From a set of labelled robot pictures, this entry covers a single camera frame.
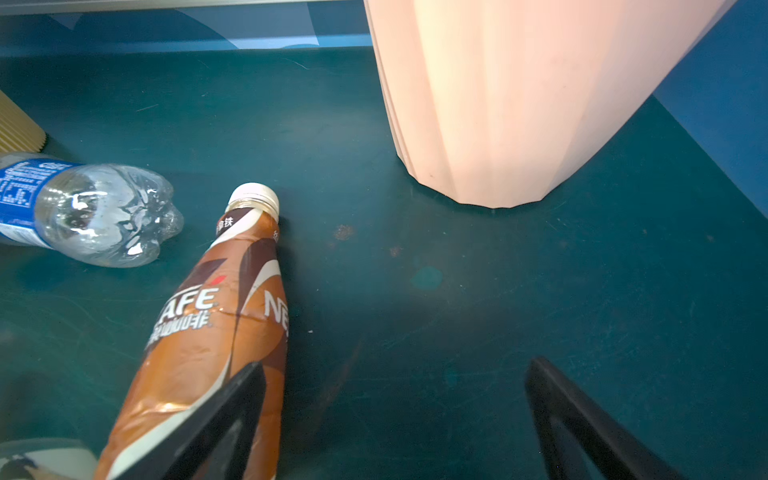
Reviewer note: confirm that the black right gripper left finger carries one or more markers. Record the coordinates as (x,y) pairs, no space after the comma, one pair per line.
(216,440)

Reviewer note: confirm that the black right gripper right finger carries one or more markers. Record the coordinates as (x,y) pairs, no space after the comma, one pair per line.
(571,428)

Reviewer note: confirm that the clear bottle green cap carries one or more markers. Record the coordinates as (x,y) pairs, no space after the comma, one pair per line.
(47,458)

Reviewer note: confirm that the yellow slatted waste bin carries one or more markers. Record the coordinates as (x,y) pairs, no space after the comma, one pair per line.
(18,131)

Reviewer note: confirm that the brown coffee bottle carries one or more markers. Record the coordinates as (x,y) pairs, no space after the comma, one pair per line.
(230,311)

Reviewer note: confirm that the clear blue-label water bottle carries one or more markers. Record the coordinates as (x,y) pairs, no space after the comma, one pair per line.
(107,215)

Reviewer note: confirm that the pink ribbed flower pot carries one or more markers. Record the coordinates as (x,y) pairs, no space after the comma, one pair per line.
(496,103)

